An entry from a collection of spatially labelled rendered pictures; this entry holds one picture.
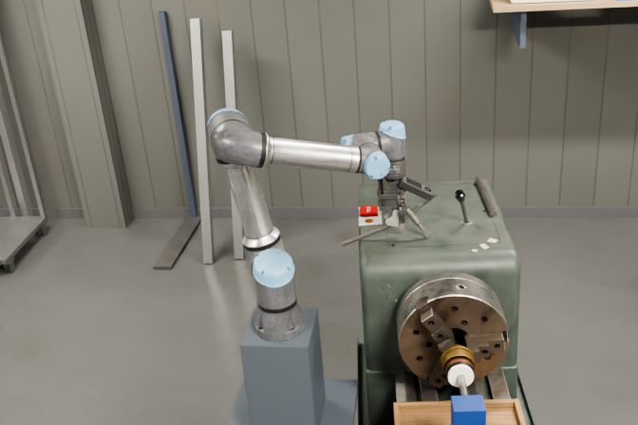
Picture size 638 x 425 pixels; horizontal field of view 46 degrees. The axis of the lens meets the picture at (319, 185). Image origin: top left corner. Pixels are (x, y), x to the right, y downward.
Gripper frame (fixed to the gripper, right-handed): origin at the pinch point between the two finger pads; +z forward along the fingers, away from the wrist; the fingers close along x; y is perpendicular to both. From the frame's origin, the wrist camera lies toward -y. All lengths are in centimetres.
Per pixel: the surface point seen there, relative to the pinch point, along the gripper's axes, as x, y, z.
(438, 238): 2.2, -10.7, 2.9
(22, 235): -237, 250, 116
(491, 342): 36.0, -21.6, 18.2
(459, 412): 64, -9, 18
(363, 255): 10.1, 12.8, 3.2
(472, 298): 31.9, -16.9, 5.9
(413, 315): 31.9, -0.6, 10.7
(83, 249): -234, 209, 128
